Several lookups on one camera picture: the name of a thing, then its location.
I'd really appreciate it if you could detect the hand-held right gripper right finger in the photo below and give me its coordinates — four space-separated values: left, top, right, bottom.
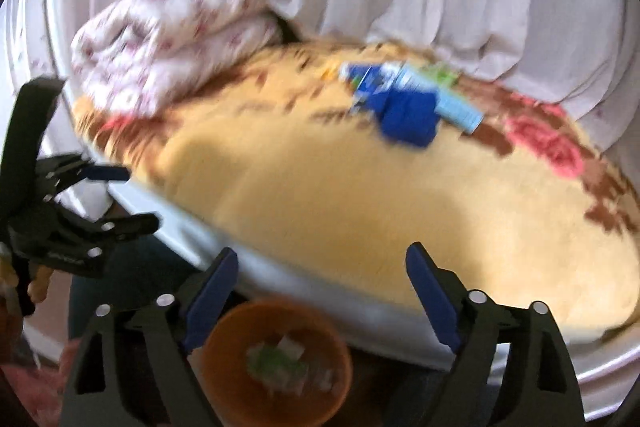
406 243 586 427

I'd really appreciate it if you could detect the person's left hand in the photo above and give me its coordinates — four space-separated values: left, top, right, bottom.
27 266 54 304

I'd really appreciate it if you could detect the crumpled green white wrapper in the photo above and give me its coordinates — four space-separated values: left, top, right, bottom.
245 334 336 395

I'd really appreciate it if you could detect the green snack packet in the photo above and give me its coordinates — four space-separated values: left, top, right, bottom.
425 63 461 88

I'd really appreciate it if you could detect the white pink floral quilt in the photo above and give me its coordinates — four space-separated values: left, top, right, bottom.
70 0 283 118

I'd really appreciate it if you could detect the yellow floral blanket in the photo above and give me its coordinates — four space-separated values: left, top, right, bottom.
72 39 640 343

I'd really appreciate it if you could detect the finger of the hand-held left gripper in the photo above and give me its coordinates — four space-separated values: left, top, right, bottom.
42 207 161 277
35 154 131 204

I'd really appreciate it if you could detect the orange plastic bin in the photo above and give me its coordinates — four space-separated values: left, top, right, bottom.
202 299 353 425

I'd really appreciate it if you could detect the blue white medicine box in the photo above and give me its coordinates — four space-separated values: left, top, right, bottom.
340 62 406 112

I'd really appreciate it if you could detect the light blue white box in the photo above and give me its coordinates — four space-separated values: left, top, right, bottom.
400 64 483 135

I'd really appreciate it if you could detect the pink patterned cloth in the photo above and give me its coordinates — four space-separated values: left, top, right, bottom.
0 337 81 427

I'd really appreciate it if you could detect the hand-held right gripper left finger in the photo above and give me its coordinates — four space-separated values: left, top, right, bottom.
59 248 239 427

